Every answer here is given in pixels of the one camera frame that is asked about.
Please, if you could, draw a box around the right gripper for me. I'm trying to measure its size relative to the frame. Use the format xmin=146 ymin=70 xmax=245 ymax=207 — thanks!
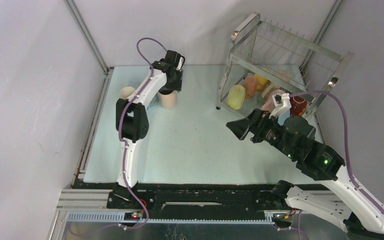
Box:
xmin=225 ymin=108 xmax=297 ymax=160

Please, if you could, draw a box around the pale pink cup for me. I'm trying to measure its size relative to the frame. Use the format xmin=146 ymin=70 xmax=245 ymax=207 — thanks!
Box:
xmin=157 ymin=90 xmax=178 ymax=109

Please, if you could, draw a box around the blue patterned mug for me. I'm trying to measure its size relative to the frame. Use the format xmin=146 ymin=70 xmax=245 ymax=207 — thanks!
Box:
xmin=147 ymin=96 xmax=159 ymax=109

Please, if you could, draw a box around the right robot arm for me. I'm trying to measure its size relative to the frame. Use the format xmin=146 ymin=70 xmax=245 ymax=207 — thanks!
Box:
xmin=227 ymin=109 xmax=384 ymax=240

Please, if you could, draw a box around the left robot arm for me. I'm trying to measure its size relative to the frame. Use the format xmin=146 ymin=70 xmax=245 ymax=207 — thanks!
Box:
xmin=115 ymin=50 xmax=186 ymax=188

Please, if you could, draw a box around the metal dish rack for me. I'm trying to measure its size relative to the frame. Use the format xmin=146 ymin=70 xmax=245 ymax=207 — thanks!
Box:
xmin=215 ymin=12 xmax=355 ymax=120

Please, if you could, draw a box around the pink mug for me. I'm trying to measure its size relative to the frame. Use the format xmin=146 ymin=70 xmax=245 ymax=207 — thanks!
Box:
xmin=260 ymin=89 xmax=285 ymax=112

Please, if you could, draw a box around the salmon pink cup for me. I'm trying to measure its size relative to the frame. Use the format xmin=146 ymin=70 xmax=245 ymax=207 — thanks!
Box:
xmin=241 ymin=76 xmax=257 ymax=99

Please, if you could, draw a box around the orange yellow cup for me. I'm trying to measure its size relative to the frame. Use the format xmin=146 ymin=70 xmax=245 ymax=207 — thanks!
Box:
xmin=253 ymin=73 xmax=270 ymax=92

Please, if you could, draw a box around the dark red mug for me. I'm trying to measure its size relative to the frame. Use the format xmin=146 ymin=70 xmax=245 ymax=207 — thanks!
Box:
xmin=289 ymin=96 xmax=308 ymax=117

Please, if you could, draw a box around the aluminium frame post left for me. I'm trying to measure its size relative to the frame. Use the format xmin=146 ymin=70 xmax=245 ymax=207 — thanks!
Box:
xmin=63 ymin=0 xmax=110 ymax=75

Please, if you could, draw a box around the aluminium frame post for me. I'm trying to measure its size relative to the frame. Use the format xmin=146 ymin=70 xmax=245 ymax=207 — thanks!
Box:
xmin=63 ymin=0 xmax=110 ymax=75
xmin=300 ymin=0 xmax=345 ymax=70

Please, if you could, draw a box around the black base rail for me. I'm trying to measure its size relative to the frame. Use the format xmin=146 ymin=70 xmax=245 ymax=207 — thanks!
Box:
xmin=72 ymin=180 xmax=299 ymax=225

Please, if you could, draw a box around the aluminium frame post right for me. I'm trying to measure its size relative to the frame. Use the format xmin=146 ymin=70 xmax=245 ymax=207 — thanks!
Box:
xmin=300 ymin=0 xmax=345 ymax=70

